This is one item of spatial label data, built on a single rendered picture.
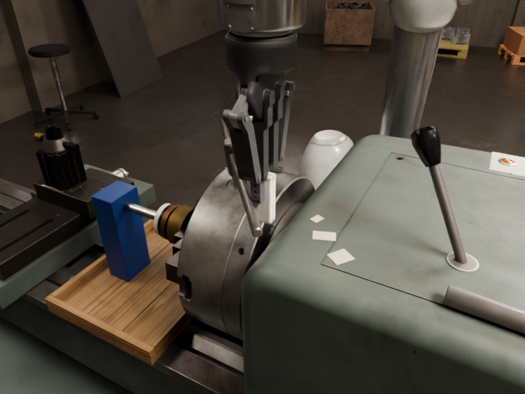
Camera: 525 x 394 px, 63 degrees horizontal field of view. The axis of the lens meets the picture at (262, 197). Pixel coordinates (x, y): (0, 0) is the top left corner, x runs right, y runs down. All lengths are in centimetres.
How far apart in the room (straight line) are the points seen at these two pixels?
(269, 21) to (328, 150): 87
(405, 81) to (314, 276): 66
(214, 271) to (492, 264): 38
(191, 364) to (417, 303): 54
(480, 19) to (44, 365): 768
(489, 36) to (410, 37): 722
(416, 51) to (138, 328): 83
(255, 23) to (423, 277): 33
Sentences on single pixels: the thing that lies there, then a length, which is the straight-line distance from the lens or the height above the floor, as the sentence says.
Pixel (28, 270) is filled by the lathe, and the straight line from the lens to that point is 115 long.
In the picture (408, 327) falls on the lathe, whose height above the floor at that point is 125.
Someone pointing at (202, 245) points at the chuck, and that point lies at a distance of 68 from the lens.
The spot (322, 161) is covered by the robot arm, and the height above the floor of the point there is 102.
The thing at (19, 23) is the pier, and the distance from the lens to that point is 488.
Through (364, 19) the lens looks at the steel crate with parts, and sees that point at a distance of 705.
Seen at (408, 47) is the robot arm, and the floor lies 138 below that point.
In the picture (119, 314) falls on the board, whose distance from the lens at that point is 101.
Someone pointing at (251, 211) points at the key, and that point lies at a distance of 50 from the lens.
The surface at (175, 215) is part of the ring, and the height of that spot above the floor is 112.
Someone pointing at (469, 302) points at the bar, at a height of 127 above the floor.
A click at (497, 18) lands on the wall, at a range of 817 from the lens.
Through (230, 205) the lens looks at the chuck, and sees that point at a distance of 68.
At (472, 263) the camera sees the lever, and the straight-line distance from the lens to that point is 57.
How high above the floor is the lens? 159
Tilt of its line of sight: 32 degrees down
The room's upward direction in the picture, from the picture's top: straight up
